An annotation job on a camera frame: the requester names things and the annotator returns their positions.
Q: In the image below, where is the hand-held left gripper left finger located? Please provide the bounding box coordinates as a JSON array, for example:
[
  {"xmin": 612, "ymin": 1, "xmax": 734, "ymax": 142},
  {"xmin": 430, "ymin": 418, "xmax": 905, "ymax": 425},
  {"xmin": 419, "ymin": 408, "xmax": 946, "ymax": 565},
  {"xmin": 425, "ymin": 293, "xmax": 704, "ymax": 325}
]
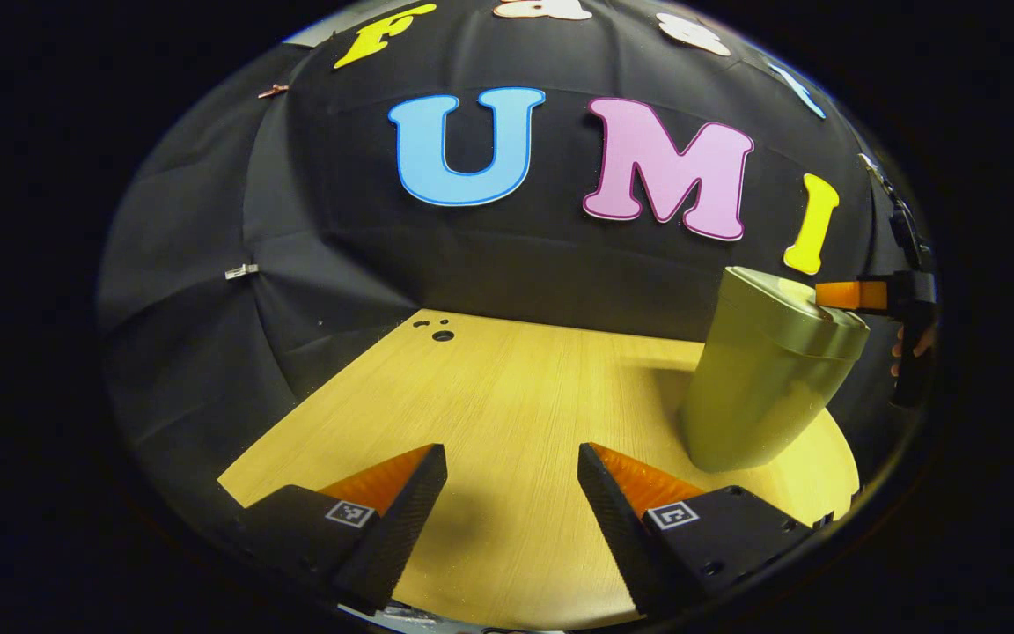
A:
[{"xmin": 239, "ymin": 443, "xmax": 449, "ymax": 616}]

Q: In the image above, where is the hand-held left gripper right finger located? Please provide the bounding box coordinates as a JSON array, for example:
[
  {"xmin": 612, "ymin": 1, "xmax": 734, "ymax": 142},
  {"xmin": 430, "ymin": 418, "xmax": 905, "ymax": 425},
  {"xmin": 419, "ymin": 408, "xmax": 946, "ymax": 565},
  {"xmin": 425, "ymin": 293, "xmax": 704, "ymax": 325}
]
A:
[{"xmin": 576, "ymin": 442, "xmax": 834, "ymax": 617}]

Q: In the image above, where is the pale green garbage bin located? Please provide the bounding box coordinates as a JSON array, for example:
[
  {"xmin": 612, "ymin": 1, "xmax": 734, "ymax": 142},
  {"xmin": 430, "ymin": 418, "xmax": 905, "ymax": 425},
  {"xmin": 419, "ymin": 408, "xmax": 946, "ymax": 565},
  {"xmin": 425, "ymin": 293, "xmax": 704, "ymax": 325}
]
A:
[{"xmin": 680, "ymin": 266, "xmax": 871, "ymax": 474}]

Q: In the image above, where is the wooden desktop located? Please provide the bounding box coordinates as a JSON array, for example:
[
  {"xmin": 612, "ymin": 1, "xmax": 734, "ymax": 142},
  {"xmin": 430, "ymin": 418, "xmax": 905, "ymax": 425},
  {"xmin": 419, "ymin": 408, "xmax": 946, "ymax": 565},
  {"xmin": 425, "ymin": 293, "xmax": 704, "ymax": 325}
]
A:
[{"xmin": 218, "ymin": 308, "xmax": 862, "ymax": 630}]

